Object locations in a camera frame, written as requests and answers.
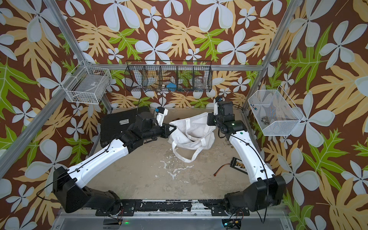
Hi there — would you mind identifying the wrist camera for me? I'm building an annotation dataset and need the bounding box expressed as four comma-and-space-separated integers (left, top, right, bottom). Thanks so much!
213, 96, 223, 116
155, 107, 168, 127

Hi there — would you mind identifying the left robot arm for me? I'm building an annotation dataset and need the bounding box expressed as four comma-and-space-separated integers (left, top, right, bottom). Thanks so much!
52, 107, 176, 216

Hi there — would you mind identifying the black wire basket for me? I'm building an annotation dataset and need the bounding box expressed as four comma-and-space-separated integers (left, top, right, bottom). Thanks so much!
123, 60, 213, 92

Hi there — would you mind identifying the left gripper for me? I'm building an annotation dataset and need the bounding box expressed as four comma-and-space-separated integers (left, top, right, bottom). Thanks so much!
141, 122, 176, 141

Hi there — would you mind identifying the blue object in basket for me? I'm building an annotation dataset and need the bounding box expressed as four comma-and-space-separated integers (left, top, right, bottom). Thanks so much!
166, 83, 177, 92

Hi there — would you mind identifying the white wire basket left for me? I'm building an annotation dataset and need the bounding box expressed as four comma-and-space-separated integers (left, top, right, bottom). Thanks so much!
63, 61, 112, 104

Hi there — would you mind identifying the red black cable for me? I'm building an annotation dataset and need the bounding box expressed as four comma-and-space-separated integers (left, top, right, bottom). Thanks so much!
213, 163, 232, 176

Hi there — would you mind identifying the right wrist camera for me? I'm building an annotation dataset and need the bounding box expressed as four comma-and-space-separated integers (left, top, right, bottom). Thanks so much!
213, 96, 223, 116

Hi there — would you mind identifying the white cartoon print pouch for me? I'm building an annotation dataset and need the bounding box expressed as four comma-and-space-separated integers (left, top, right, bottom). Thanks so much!
168, 112, 216, 163

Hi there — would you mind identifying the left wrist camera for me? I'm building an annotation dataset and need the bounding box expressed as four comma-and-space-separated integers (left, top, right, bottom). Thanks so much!
155, 107, 168, 127

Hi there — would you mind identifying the white mesh basket right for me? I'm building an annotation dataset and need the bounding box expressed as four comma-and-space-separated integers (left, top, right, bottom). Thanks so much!
248, 86, 304, 137

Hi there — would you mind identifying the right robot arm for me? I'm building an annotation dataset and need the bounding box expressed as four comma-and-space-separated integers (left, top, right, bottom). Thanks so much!
207, 97, 286, 212

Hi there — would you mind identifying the black plastic tool case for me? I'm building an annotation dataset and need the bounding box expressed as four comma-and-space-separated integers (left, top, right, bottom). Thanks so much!
100, 106, 150, 148

